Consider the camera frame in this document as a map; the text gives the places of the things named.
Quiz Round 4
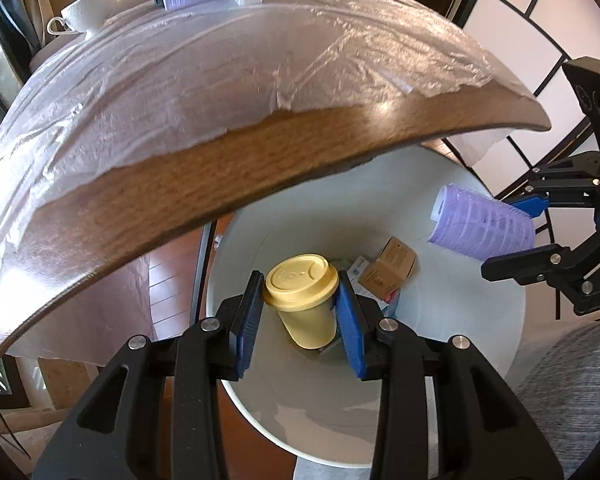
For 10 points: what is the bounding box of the white barcode carton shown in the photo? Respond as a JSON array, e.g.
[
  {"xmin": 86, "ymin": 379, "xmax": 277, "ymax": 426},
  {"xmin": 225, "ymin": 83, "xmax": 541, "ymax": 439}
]
[{"xmin": 346, "ymin": 256, "xmax": 374, "ymax": 291}]

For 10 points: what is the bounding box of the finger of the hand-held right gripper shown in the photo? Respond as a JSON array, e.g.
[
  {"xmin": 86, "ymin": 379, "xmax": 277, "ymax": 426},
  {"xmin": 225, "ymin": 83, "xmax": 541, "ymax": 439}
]
[
  {"xmin": 505, "ymin": 152, "xmax": 600, "ymax": 220},
  {"xmin": 481, "ymin": 244, "xmax": 576, "ymax": 286}
]

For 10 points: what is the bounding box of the yellow lidded paper cup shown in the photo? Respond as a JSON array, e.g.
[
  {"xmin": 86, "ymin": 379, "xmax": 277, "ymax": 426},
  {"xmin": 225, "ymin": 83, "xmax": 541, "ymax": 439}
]
[{"xmin": 261, "ymin": 253, "xmax": 341, "ymax": 350}]

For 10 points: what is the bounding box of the white round trash bin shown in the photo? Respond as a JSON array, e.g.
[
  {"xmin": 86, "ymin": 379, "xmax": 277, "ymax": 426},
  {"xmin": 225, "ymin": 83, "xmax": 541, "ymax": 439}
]
[{"xmin": 200, "ymin": 145, "xmax": 527, "ymax": 470}]

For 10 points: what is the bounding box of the grey woven fabric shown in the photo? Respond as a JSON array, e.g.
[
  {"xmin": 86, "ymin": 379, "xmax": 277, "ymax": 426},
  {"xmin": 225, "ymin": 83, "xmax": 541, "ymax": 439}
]
[{"xmin": 512, "ymin": 320, "xmax": 600, "ymax": 480}]

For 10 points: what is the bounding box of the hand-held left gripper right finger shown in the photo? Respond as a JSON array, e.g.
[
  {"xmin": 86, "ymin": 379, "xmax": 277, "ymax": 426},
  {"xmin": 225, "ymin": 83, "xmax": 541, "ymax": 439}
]
[{"xmin": 334, "ymin": 276, "xmax": 566, "ymax": 480}]

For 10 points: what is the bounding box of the white ceramic cup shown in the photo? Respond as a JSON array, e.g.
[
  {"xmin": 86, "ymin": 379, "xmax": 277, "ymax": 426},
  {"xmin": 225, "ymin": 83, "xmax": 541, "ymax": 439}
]
[{"xmin": 47, "ymin": 0, "xmax": 123, "ymax": 40}]

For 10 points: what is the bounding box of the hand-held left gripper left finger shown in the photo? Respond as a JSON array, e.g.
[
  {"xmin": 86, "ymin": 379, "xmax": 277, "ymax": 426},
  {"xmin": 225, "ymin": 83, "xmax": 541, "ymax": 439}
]
[{"xmin": 32, "ymin": 270, "xmax": 266, "ymax": 480}]

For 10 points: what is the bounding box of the wooden table with plastic cover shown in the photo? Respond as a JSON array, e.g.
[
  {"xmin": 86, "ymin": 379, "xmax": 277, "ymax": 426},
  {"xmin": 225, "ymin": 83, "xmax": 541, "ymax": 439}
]
[{"xmin": 0, "ymin": 0, "xmax": 513, "ymax": 367}]

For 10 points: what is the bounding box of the white panel screen black frame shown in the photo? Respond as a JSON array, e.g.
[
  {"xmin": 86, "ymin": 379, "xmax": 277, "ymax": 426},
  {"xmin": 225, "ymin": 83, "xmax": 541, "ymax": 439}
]
[{"xmin": 445, "ymin": 0, "xmax": 600, "ymax": 321}]

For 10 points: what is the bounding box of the brown cardboard box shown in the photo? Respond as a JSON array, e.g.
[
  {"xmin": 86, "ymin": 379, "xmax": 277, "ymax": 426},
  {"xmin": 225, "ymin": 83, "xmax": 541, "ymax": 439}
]
[{"xmin": 357, "ymin": 236, "xmax": 418, "ymax": 298}]

